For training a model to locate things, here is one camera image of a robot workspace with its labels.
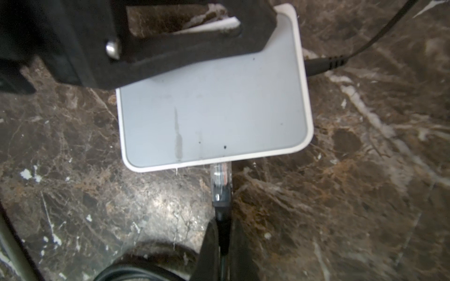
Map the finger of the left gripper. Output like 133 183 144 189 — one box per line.
38 1 277 90

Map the black front rail base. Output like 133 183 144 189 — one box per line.
1 206 44 281

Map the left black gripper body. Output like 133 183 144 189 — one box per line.
1 1 81 95

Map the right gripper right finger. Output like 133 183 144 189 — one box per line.
229 218 260 281

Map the black cable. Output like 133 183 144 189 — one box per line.
93 162 234 281

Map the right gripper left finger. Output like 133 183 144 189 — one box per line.
190 219 220 281

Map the white rectangular device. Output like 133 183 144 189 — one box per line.
116 4 314 173

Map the small black adapter with cable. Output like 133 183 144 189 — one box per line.
304 0 418 77

